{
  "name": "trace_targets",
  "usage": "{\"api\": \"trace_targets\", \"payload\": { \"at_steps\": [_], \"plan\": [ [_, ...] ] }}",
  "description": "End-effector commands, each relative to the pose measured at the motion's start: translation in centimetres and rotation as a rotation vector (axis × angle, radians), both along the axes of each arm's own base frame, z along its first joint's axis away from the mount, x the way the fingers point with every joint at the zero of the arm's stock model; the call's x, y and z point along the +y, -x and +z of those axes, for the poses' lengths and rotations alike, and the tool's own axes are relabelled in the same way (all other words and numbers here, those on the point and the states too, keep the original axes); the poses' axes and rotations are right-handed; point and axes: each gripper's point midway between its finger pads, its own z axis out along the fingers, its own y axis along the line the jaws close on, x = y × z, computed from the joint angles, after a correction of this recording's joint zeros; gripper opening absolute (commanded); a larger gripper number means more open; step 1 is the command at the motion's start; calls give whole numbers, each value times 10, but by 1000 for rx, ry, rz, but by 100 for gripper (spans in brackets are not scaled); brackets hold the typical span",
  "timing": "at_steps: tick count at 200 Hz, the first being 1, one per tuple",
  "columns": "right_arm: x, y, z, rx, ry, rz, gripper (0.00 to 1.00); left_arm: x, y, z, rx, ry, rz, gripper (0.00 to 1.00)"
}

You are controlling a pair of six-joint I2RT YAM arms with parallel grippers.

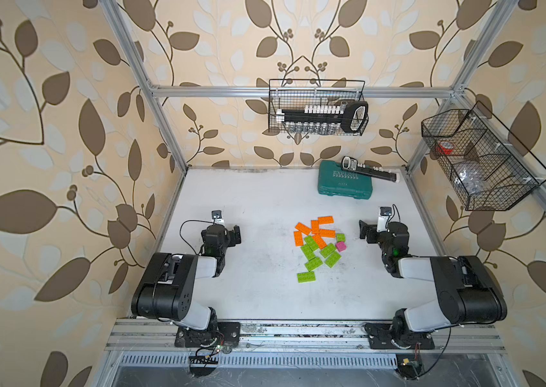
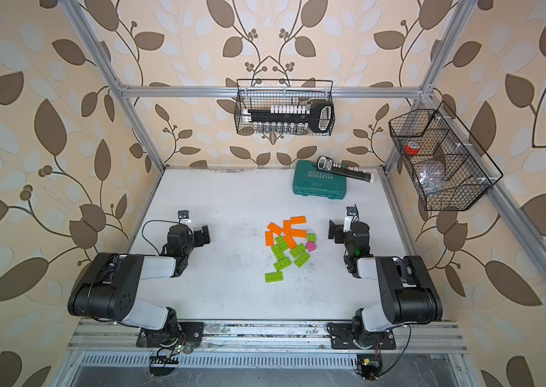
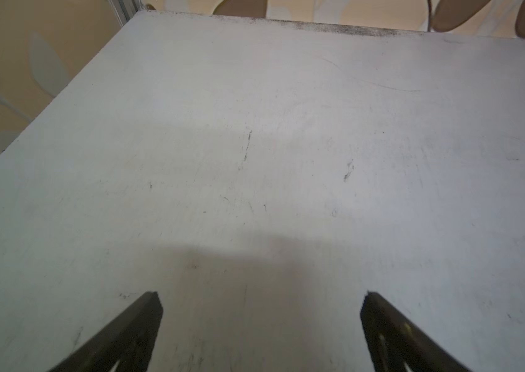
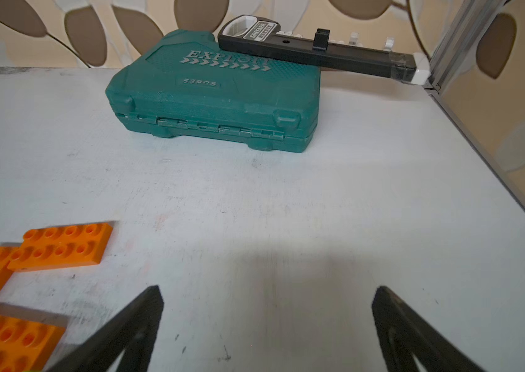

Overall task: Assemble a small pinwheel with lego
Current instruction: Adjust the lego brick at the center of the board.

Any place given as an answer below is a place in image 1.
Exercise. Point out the wire basket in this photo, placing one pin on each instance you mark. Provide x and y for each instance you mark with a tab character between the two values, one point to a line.
297	93
509	166

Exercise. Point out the socket rail in basket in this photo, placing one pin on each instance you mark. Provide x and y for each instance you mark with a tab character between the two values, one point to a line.
348	118

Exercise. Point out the orange brick far left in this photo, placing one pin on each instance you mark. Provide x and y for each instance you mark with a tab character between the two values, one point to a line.
298	238

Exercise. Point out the clear plastic bag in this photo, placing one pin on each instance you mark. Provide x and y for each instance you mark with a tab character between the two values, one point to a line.
468	178

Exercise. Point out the orange brick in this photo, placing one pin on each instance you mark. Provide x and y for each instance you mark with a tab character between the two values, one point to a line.
303	229
319	241
326	220
298	238

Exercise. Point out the socket rail on case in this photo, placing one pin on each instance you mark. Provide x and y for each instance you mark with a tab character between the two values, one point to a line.
351	164

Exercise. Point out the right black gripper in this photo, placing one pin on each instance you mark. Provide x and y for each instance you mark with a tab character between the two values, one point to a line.
367	232

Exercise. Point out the right wire basket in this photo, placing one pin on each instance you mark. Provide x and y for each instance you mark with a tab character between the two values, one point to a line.
509	166

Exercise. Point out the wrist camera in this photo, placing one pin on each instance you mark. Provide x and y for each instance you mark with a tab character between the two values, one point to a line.
385	216
217	217

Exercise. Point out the back wire basket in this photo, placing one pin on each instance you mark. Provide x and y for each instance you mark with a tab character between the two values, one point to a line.
297	93

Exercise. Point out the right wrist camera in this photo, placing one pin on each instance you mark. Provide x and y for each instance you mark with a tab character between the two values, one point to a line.
385	216

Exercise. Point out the green brick long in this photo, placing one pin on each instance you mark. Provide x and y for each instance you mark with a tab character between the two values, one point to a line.
310	242
308	252

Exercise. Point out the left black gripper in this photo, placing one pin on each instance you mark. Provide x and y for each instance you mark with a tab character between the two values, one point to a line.
233	235

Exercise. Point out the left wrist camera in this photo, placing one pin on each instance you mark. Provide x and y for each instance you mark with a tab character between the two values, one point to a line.
217	217

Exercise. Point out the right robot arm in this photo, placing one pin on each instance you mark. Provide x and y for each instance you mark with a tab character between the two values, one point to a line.
465	292

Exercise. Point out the green brick lowest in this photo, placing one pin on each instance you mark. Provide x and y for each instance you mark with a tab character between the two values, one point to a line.
306	277

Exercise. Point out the red tape roll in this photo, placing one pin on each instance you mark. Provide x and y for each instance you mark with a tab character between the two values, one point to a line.
445	148

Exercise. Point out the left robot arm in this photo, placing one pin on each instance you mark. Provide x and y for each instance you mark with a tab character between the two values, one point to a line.
165	291

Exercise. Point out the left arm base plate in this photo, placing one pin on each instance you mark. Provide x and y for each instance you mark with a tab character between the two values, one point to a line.
207	336

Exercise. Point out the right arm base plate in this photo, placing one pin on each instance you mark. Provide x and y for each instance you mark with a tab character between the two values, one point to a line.
396	336

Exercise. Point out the orange brick top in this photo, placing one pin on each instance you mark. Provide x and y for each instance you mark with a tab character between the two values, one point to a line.
326	220

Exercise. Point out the pink small brick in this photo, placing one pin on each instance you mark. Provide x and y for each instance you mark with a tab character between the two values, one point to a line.
341	246

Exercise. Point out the orange brick centre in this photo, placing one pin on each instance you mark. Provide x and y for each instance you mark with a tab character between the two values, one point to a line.
319	241

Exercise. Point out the aluminium front rail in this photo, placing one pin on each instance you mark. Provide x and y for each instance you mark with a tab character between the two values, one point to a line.
299	336

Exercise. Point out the green tool case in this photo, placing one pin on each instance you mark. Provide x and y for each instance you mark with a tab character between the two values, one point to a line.
333	181

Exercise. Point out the orange brick upper left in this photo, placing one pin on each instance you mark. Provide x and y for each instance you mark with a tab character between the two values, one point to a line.
303	229

